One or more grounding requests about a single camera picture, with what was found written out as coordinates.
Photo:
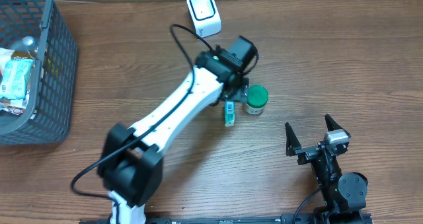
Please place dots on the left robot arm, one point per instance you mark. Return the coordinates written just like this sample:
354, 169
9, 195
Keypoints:
133, 157

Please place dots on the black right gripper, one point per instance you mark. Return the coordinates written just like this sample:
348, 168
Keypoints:
307, 153

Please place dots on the light green snack packet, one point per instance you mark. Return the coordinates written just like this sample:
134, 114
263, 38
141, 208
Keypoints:
15, 78

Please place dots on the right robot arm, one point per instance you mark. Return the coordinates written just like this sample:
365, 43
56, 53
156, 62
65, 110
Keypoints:
344, 194

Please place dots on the small green tissue packet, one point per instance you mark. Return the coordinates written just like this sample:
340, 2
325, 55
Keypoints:
229, 114

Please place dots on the clear bottle with silver cap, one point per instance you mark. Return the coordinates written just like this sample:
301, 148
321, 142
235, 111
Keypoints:
28, 45

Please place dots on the green lid white jar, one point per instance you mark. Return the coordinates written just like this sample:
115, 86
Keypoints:
257, 99

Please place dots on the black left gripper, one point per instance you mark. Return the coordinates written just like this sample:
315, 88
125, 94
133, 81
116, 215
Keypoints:
236, 94

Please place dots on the brown white wrapper packet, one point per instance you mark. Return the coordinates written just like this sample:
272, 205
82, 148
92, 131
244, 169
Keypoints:
16, 107

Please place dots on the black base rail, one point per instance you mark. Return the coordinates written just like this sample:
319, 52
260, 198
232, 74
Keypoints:
231, 220

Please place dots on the grey plastic mesh basket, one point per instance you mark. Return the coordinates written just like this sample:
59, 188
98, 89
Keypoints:
47, 116

